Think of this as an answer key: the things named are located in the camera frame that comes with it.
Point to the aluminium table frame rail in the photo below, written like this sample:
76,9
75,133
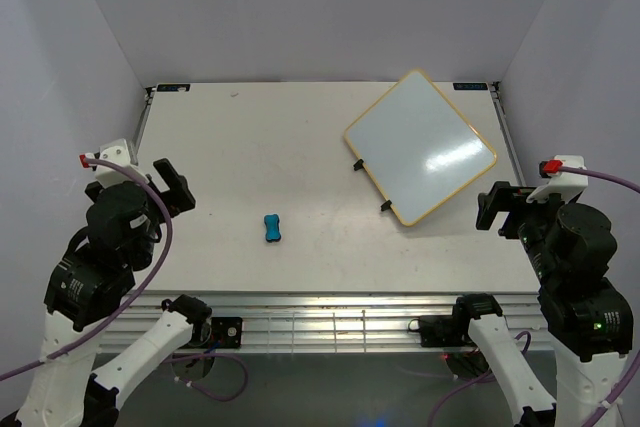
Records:
325,324

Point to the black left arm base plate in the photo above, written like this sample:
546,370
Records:
223,333

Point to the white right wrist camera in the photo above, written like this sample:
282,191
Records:
567,184

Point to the black corner label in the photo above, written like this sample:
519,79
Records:
470,86
173,88

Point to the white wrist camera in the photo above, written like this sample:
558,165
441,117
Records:
114,163
567,184

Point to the black left corner label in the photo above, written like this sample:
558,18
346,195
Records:
173,88

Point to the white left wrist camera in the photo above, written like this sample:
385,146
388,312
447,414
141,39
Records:
114,163

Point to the yellow framed whiteboard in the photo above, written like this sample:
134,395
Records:
418,148

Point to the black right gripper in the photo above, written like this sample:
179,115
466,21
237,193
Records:
501,196

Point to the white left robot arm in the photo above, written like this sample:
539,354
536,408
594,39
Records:
89,288

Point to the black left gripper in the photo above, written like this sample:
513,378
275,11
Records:
178,196

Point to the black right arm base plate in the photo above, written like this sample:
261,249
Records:
441,331

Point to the black wire easel stand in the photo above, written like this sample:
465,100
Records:
372,187

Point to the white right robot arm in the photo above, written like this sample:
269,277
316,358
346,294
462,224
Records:
591,334

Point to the black right corner label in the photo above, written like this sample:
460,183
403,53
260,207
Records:
470,86

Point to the blue whiteboard eraser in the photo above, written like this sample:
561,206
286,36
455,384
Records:
272,228

